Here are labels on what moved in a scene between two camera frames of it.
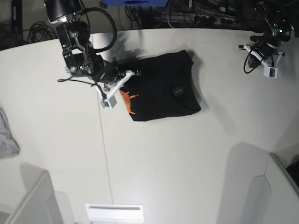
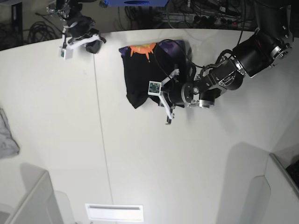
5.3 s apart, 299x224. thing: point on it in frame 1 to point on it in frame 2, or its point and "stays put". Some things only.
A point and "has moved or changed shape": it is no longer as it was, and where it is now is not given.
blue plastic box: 137,3 stays put
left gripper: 104,72 to 82,26
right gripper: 266,45 to 175,92
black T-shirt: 166,85 has moved or changed shape
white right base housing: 284,204 stays put
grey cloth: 9,148 stays put
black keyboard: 294,169 stays put
